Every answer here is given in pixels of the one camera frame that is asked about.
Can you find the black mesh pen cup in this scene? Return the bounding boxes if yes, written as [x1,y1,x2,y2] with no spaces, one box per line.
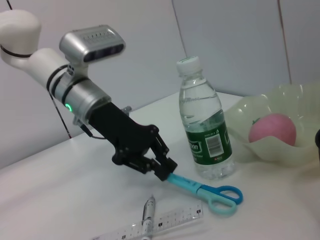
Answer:
[314,129,320,162]

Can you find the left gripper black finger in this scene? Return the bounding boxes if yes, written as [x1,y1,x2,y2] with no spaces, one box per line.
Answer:
[119,155,174,182]
[149,134,179,176]

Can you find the pale green glass fruit bowl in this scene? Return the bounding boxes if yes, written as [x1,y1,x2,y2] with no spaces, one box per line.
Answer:
[223,83,320,168]

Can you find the clear green-label water bottle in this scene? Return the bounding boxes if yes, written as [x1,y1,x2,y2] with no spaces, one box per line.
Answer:
[176,56,236,180]

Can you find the clear plastic ruler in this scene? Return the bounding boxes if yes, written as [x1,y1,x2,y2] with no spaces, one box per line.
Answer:
[91,201,205,240]

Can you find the pink toy peach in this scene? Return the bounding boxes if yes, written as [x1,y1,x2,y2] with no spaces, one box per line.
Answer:
[248,113,298,147]

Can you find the white grey ballpoint pen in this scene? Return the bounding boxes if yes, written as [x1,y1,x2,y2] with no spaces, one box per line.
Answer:
[141,195,158,240]

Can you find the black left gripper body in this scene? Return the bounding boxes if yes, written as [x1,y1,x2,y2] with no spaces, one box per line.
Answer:
[87,101,161,167]

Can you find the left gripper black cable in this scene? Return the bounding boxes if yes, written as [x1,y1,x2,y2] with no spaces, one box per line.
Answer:
[72,117,107,140]

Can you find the blue scissors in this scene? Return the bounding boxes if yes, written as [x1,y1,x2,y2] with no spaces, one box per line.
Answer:
[164,173,244,215]

